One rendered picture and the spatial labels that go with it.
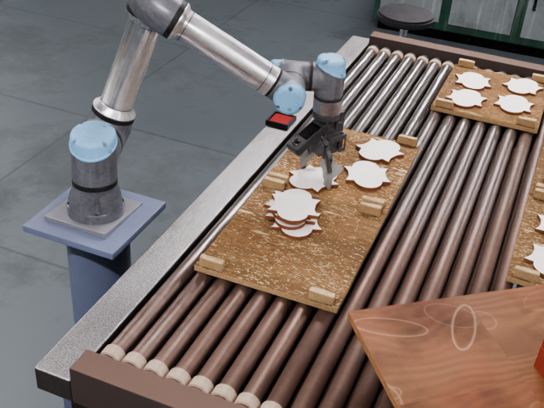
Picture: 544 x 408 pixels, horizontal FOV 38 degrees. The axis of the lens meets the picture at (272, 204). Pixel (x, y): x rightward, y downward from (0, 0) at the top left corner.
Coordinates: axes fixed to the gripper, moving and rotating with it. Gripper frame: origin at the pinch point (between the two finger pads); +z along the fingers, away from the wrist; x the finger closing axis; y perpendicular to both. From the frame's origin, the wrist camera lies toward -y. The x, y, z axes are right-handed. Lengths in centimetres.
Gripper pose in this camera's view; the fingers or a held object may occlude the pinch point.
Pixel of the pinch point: (313, 179)
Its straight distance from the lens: 215.1
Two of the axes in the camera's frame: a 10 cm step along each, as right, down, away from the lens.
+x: -5.9, -4.7, 6.5
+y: 8.0, -2.8, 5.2
